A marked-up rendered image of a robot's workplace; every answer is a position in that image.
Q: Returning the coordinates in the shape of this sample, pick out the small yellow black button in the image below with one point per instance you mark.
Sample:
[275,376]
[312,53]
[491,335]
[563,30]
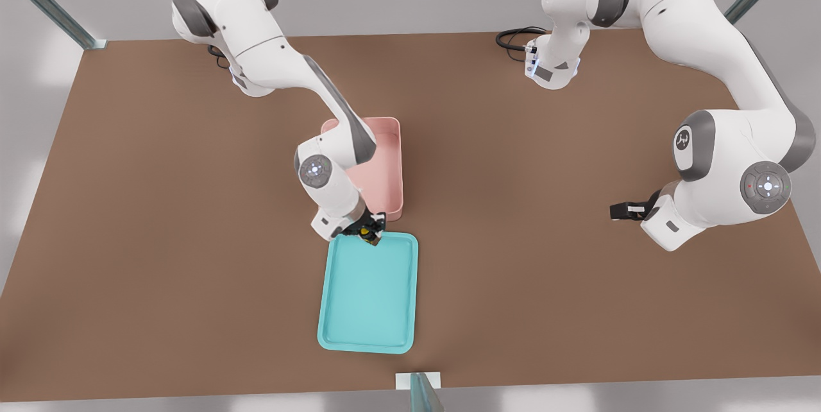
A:
[369,233]

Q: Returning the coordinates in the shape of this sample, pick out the pink open box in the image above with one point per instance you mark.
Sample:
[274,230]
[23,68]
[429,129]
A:
[387,162]

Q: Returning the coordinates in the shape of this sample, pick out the pale blue-green tray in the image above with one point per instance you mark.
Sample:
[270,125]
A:
[369,293]

